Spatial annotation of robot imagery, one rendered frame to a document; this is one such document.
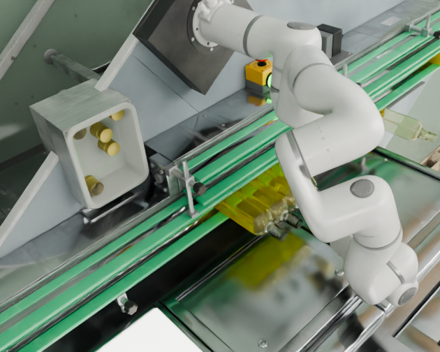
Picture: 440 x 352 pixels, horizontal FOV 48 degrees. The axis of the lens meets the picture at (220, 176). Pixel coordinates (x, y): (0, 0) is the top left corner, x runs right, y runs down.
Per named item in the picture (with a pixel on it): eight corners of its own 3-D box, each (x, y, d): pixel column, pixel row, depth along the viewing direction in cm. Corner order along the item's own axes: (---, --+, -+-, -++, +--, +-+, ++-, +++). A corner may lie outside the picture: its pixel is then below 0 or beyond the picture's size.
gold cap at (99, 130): (87, 125, 112) (98, 133, 109) (100, 119, 114) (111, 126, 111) (91, 138, 114) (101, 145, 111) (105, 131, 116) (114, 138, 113)
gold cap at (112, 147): (96, 139, 115) (105, 147, 112) (108, 133, 117) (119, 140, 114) (99, 151, 117) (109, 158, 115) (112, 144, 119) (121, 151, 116)
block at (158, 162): (152, 187, 128) (168, 199, 124) (146, 158, 122) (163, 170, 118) (163, 180, 130) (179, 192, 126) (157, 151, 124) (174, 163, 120)
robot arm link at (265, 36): (276, 8, 109) (335, 25, 99) (269, 65, 116) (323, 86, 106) (245, 13, 103) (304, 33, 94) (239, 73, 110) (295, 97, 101)
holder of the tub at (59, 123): (77, 211, 123) (94, 226, 118) (44, 117, 106) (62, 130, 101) (133, 179, 132) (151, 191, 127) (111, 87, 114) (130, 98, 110)
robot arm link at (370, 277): (376, 198, 91) (393, 250, 106) (323, 242, 90) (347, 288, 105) (411, 226, 85) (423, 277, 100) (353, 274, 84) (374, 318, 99)
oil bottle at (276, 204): (220, 192, 138) (277, 229, 125) (218, 177, 135) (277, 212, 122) (235, 182, 141) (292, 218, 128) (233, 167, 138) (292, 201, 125)
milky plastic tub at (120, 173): (72, 197, 119) (91, 214, 114) (44, 118, 105) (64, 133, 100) (131, 163, 128) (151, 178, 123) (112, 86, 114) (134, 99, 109)
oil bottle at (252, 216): (204, 202, 135) (261, 241, 123) (202, 186, 132) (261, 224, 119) (220, 192, 138) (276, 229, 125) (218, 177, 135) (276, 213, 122)
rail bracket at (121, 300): (100, 297, 123) (130, 330, 115) (93, 279, 119) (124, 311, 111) (113, 288, 125) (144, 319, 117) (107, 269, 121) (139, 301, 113)
